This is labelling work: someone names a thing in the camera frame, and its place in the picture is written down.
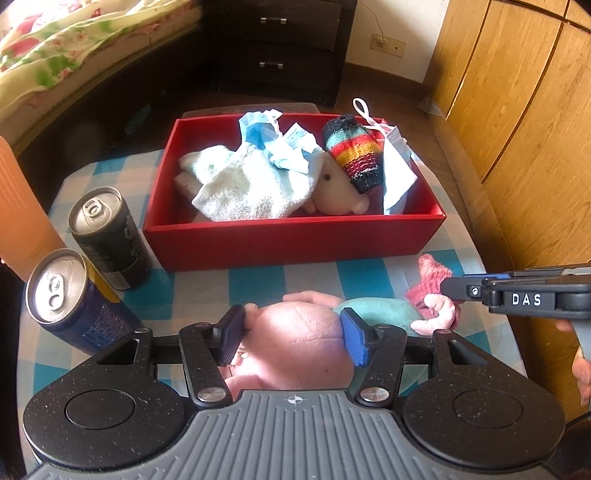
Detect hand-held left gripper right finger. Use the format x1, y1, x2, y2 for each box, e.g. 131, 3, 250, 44
339, 308, 497, 409

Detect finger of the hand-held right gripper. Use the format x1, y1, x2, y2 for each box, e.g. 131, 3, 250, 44
440, 273, 511, 305

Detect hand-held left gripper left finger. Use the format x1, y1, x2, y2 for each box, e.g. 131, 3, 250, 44
95, 305, 245, 411

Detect pink pig plush toy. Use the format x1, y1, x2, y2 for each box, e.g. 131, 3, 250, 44
222, 291, 455, 402

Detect red cardboard box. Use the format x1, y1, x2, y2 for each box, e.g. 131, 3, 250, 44
142, 113, 448, 273

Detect white bear plush toy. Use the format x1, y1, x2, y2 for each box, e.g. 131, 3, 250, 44
302, 154, 370, 217

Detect person's right hand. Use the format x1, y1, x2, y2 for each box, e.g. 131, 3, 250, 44
556, 319, 591, 407

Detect blue white checkered cloth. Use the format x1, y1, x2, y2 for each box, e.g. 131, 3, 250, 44
16, 148, 529, 416

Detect blue drink can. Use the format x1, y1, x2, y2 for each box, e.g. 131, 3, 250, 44
25, 248, 148, 356

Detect black drink can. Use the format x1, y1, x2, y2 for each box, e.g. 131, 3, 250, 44
68, 187, 153, 291

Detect white fluffy towel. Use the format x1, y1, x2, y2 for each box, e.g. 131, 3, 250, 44
178, 144, 326, 221

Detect wooden wardrobe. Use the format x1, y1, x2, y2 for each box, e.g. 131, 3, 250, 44
427, 0, 591, 398

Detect light blue crumpled packet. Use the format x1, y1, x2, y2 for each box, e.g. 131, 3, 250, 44
270, 122, 320, 175

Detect blue face mask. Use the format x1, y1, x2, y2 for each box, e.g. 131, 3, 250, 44
239, 109, 283, 153

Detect orange ribbed bottle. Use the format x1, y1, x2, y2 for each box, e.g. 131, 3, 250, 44
0, 136, 68, 281

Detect dark wooden nightstand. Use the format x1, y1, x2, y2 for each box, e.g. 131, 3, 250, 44
203, 0, 358, 109

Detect floral bed sheet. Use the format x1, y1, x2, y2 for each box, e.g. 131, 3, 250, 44
0, 0, 204, 121

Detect white wall socket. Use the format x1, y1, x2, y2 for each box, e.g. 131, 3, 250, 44
370, 33, 407, 57

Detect dark bed frame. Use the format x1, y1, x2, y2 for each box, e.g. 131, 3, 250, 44
9, 28, 208, 158

